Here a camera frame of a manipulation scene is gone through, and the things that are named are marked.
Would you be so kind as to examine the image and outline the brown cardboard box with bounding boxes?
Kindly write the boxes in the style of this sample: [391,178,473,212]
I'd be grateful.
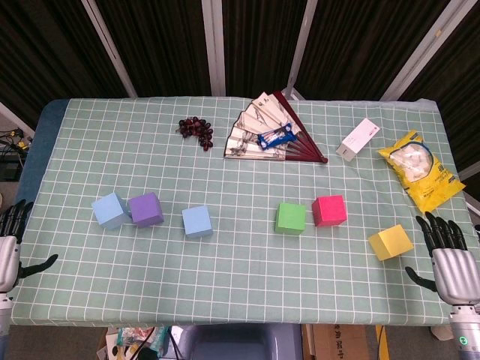
[303,324,371,360]

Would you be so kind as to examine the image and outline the painted paper folding fan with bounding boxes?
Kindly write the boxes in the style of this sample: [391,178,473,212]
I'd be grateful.
[223,90,329,164]

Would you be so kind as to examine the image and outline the green checked tablecloth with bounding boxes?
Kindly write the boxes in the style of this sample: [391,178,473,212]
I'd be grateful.
[1,97,479,327]

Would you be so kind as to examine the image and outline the red foam cube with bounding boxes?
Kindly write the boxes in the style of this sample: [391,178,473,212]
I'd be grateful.
[311,194,347,228]

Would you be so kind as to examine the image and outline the dark red grape bunch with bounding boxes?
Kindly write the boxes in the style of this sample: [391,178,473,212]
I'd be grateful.
[175,116,215,152]

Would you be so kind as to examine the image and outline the white metal frame post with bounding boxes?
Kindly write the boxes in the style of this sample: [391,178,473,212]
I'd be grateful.
[201,0,227,98]
[379,0,470,102]
[286,0,320,101]
[80,0,138,99]

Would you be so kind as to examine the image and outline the blue snack wrapper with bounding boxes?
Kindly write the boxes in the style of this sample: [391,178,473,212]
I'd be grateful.
[256,122,299,151]

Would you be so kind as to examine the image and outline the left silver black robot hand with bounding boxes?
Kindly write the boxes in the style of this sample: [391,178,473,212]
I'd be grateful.
[0,199,59,293]

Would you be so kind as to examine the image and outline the green foam cube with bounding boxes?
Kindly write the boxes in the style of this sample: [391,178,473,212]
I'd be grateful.
[274,202,308,236]

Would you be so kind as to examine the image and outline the light blue foam cube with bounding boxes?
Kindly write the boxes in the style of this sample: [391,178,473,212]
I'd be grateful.
[181,205,214,240]
[91,192,132,230]

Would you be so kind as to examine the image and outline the white cardboard box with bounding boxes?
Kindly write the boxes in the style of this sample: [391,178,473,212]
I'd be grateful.
[335,118,381,163]

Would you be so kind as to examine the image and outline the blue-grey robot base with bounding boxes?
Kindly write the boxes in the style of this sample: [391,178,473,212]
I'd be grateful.
[175,322,304,360]

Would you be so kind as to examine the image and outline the dark pleated curtain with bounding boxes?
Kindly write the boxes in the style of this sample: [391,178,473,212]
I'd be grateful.
[0,0,480,173]

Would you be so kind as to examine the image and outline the yellow and black cable bundle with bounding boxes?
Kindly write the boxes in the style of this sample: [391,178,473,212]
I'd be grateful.
[0,127,35,152]

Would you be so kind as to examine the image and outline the colourful printed bag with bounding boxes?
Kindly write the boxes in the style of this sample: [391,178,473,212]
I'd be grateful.
[97,325,174,360]

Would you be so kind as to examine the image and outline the yellow snack bag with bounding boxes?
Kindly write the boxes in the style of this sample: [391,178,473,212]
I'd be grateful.
[376,129,467,216]

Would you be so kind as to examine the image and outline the white shoe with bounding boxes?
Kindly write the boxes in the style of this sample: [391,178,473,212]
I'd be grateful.
[429,325,453,341]

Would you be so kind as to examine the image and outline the blue padded table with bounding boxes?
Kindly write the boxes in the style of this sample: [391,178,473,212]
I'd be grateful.
[0,99,68,293]

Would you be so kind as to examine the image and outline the yellow foam cube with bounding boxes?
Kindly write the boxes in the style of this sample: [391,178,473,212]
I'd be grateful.
[367,223,415,262]

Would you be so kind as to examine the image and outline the purple foam cube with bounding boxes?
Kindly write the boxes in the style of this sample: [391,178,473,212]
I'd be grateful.
[127,192,165,228]

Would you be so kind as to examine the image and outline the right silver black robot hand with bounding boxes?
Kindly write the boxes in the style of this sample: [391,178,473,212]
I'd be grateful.
[404,211,480,305]

